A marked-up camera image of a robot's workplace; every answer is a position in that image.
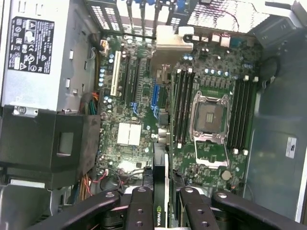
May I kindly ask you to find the metal socket cover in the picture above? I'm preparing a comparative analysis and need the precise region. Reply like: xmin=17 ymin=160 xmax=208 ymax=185
xmin=193 ymin=137 xmax=230 ymax=170

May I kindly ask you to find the silver chipset heatsink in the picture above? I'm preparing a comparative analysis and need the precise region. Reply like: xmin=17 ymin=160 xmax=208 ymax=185
xmin=117 ymin=122 xmax=142 ymax=146

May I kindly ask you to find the CPU socket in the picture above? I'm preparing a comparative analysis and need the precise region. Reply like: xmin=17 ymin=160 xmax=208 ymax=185
xmin=189 ymin=90 xmax=231 ymax=142

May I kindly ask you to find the white sticker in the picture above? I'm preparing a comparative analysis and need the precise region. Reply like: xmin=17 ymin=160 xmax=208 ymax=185
xmin=285 ymin=136 xmax=299 ymax=159

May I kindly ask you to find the black plastic fan shroud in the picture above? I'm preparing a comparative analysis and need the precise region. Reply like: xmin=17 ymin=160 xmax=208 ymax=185
xmin=0 ymin=105 xmax=102 ymax=190

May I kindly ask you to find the dark grey PC case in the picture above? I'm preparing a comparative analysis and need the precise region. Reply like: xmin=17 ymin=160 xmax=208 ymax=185
xmin=0 ymin=0 xmax=307 ymax=230

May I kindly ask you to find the white expansion slot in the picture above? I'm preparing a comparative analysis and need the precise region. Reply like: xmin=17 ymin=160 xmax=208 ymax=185
xmin=110 ymin=50 xmax=121 ymax=97

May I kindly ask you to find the green motherboard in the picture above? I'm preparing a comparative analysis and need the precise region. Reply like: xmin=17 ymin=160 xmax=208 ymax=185
xmin=95 ymin=31 xmax=262 ymax=195

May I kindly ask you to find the grey power supply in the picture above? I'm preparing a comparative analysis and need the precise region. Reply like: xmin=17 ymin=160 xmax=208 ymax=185
xmin=0 ymin=0 xmax=102 ymax=114

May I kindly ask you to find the coloured power wire bundle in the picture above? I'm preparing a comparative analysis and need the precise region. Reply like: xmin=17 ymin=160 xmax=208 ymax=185
xmin=81 ymin=92 xmax=99 ymax=116

